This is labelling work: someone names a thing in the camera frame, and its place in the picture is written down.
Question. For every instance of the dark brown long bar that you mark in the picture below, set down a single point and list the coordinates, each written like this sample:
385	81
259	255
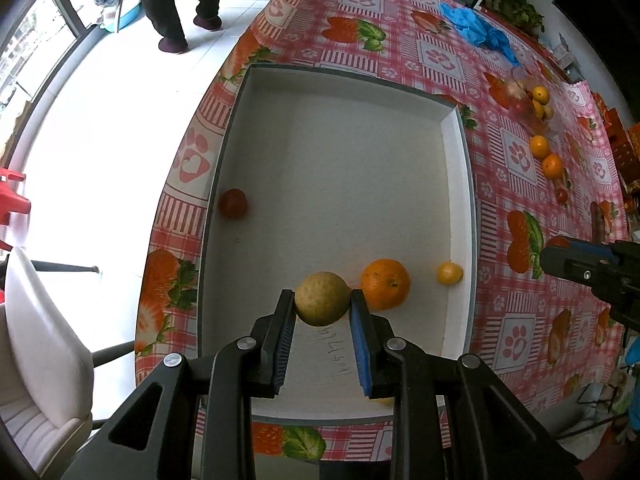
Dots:
598	220

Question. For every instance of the white chair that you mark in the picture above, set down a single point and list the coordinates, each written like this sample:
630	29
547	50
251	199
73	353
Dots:
40	360

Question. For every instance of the brown-green kiwi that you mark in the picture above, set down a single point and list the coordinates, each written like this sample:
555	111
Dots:
322	298

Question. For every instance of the light blue plastic bin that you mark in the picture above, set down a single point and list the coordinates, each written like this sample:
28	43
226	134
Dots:
127	10

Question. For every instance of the clear plastic bag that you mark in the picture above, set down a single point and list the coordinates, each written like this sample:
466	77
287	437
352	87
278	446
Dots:
525	110

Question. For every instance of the blue plastic bag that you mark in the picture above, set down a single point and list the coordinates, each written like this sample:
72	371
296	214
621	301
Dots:
632	360

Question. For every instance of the red checked fruit-print tablecloth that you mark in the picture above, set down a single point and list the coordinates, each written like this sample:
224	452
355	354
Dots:
500	270

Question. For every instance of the orange mandarin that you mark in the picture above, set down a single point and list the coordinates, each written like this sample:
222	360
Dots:
539	109
540	94
539	146
385	284
552	166

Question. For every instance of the red plastic stool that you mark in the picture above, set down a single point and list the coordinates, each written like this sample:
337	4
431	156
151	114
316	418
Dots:
12	195

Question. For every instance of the white foam tray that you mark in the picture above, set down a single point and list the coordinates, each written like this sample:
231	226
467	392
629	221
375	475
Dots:
340	160

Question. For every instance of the orange cardboard box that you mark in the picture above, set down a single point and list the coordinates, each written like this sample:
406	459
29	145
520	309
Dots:
620	135

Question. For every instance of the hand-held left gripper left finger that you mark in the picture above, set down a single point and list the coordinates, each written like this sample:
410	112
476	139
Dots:
279	345

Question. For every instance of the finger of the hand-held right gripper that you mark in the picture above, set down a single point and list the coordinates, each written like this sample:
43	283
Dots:
565	260
592	249

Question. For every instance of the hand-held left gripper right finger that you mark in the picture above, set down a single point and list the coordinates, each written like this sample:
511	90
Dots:
361	345

